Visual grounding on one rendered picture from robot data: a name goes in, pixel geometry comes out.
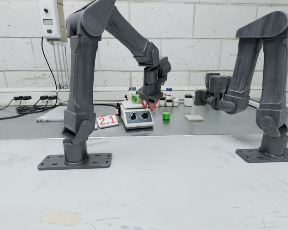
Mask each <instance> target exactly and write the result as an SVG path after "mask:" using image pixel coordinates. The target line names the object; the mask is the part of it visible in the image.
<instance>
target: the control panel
mask: <svg viewBox="0 0 288 230"><path fill-rule="evenodd" d="M146 111H147V115H148V118H147V119H144V118H142V117H141V115H142V114H143V113H145V112H146ZM134 112H135V113H137V114H135V115H136V119H134V120H132V119H130V118H129V116H130V115H131V114H133V113H134ZM140 113H141V114H140ZM125 115H126V120H127V124H131V123H143V122H152V118H151V114H150V111H149V110H144V111H130V112H125Z"/></svg>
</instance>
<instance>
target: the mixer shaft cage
mask: <svg viewBox="0 0 288 230"><path fill-rule="evenodd" d="M57 50H58V55H59V65H60V72H61V79H62V82H61V83H60V82H59V74H58V67H57V61H56V54H55V47H54V46H53V51H54V57H55V64H56V71H57V77H58V83H57V84H56V85H57V87H58V90H66V89H69V83H68V82H67V75H66V68H65V60H64V50H63V46H62V54H63V61H64V71H65V78H66V82H64V81H63V74H62V67H61V60H60V51H59V45H57Z"/></svg>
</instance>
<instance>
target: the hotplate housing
mask: <svg viewBox="0 0 288 230"><path fill-rule="evenodd" d="M144 110H149V111H150V109H149V108H148V107H147V108H146V109H144V108H143V107H141V108H124V107H123V105H121V117H122V119H123V122H124V124H125V126H126V129H136V128H147V127H154V126H153V125H154V120H153V117H152V114H151V112H150V114H151V118H152V122H143V123H131V124H127V120H126V115H125V112H130V111H144Z"/></svg>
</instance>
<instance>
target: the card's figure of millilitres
mask: <svg viewBox="0 0 288 230"><path fill-rule="evenodd" d="M97 119H98V122H99V125H107V124H112V123H117V121H116V118H115V116H114V115H112V116H105V117H99V118H97Z"/></svg>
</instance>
